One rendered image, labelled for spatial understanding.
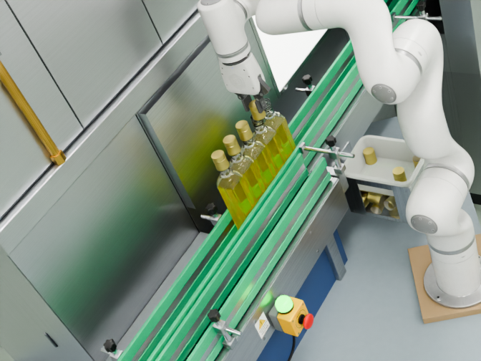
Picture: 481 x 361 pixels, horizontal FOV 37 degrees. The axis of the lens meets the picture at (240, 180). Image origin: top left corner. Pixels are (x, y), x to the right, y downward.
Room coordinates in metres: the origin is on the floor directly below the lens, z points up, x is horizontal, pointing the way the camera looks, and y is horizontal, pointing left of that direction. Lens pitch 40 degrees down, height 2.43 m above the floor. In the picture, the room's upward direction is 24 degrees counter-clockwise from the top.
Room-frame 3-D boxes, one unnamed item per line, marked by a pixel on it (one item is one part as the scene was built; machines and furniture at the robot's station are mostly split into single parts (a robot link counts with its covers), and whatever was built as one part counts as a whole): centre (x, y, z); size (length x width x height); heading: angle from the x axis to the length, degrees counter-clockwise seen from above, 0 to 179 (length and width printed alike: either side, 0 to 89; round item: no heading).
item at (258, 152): (1.53, -0.06, 1.16); 0.06 x 0.06 x 0.21; 40
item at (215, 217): (1.48, 0.11, 1.11); 0.07 x 0.04 x 0.13; 41
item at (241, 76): (1.56, -0.12, 1.46); 0.10 x 0.07 x 0.11; 41
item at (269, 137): (1.57, -0.11, 1.16); 0.06 x 0.06 x 0.21; 41
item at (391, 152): (1.54, -0.40, 0.97); 0.22 x 0.17 x 0.09; 41
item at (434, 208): (1.19, -0.41, 1.08); 0.19 x 0.12 x 0.24; 133
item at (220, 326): (1.10, 0.17, 1.11); 0.07 x 0.04 x 0.13; 41
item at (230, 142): (1.50, -0.02, 1.31); 0.04 x 0.04 x 0.04
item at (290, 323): (1.20, 0.03, 0.96); 0.07 x 0.07 x 0.07; 41
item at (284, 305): (1.20, 0.03, 1.01); 0.05 x 0.05 x 0.03
